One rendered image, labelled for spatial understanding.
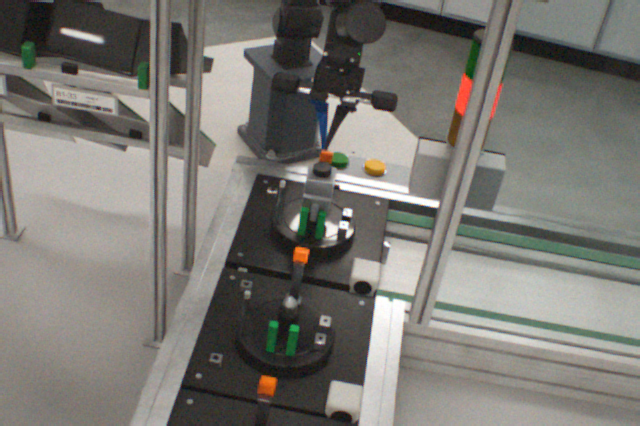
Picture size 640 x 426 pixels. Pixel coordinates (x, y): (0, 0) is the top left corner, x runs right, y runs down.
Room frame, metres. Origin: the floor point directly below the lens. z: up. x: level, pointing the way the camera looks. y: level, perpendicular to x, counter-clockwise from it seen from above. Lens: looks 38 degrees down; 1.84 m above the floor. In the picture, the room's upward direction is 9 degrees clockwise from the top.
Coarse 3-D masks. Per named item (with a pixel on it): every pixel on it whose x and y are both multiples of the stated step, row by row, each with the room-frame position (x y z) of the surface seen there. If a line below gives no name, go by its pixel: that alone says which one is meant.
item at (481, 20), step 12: (444, 0) 4.01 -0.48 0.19; (456, 0) 3.98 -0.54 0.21; (468, 0) 3.97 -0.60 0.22; (480, 0) 3.96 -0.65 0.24; (492, 0) 3.95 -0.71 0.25; (444, 12) 3.99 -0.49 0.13; (456, 12) 3.98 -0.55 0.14; (468, 12) 3.97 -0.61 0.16; (480, 12) 3.96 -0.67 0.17; (444, 24) 4.02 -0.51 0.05; (456, 24) 4.01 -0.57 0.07; (468, 24) 4.00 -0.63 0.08; (480, 24) 3.98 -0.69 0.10; (456, 36) 4.01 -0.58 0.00; (468, 36) 4.00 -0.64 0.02
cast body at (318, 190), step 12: (312, 168) 1.07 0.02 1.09; (324, 168) 1.06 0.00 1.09; (336, 168) 1.08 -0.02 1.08; (312, 180) 1.04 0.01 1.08; (324, 180) 1.04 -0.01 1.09; (312, 192) 1.04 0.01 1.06; (324, 192) 1.03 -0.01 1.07; (312, 204) 1.03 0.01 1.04; (324, 204) 1.03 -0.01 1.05; (312, 216) 1.01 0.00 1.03
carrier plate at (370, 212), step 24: (264, 192) 1.14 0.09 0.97; (288, 192) 1.15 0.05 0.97; (336, 192) 1.17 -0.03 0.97; (264, 216) 1.07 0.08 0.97; (360, 216) 1.11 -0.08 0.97; (384, 216) 1.12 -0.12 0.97; (240, 240) 1.00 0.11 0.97; (264, 240) 1.01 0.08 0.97; (360, 240) 1.05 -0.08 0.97; (240, 264) 0.95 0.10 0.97; (264, 264) 0.95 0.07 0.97; (288, 264) 0.96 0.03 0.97; (312, 264) 0.97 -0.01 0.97; (336, 264) 0.98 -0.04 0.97; (336, 288) 0.94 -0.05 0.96
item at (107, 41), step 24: (72, 0) 0.95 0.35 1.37; (72, 24) 0.93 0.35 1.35; (96, 24) 0.93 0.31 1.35; (120, 24) 0.92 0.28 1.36; (144, 24) 0.92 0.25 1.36; (48, 48) 0.92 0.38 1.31; (72, 48) 0.92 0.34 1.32; (96, 48) 0.91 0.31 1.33; (120, 48) 0.91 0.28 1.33; (144, 48) 0.92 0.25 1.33; (120, 72) 0.90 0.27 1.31
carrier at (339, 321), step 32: (224, 288) 0.89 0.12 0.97; (256, 288) 0.90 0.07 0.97; (288, 288) 0.91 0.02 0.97; (320, 288) 0.92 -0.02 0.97; (224, 320) 0.82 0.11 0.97; (256, 320) 0.81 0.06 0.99; (288, 320) 0.79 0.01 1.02; (320, 320) 0.82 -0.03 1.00; (352, 320) 0.86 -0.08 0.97; (192, 352) 0.75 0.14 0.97; (224, 352) 0.76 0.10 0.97; (256, 352) 0.75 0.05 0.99; (288, 352) 0.76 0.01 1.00; (320, 352) 0.77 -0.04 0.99; (352, 352) 0.80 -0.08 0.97; (192, 384) 0.70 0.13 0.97; (224, 384) 0.70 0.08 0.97; (256, 384) 0.71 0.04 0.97; (288, 384) 0.72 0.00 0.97; (320, 384) 0.73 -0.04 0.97; (352, 384) 0.74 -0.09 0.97; (320, 416) 0.68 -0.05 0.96; (352, 416) 0.68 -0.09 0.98
